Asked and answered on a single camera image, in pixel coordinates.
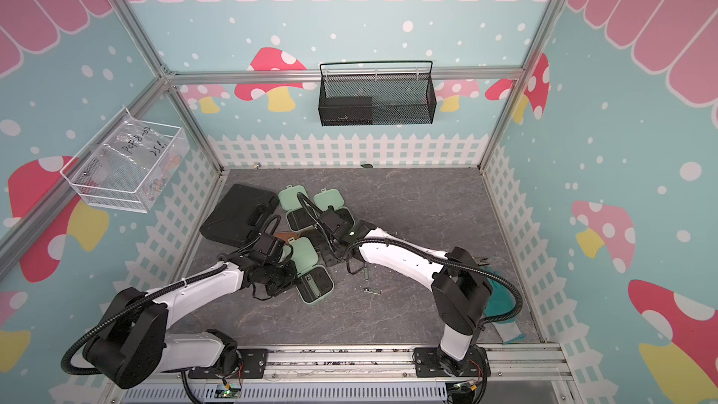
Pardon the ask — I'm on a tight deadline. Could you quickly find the green clipper case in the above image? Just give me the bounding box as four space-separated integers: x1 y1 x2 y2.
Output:
278 185 314 234
289 238 334 305
312 189 355 224

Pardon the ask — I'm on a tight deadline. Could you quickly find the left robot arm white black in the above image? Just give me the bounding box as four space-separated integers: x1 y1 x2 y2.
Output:
60 233 297 389

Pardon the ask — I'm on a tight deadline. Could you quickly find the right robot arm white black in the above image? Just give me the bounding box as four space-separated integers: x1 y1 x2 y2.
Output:
315 209 524 377

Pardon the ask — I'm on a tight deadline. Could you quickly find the brown clipper case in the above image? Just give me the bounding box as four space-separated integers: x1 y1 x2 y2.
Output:
274 229 312 242

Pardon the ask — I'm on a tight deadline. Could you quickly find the black plastic tool case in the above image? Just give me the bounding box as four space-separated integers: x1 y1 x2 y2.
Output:
199 184 279 248

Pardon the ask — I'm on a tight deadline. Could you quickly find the black box in basket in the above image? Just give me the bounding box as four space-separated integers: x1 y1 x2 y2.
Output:
319 97 373 126

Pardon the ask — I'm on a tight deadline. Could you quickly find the green work glove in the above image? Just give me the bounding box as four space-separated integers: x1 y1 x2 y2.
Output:
485 280 525 344

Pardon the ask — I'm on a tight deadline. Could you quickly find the black wire mesh basket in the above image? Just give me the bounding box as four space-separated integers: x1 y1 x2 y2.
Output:
319 60 438 126

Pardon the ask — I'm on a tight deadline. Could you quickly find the clear acrylic wall bin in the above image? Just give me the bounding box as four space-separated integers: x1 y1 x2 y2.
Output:
60 108 190 213

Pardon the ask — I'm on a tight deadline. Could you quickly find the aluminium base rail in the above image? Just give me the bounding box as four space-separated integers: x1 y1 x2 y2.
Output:
111 344 573 385

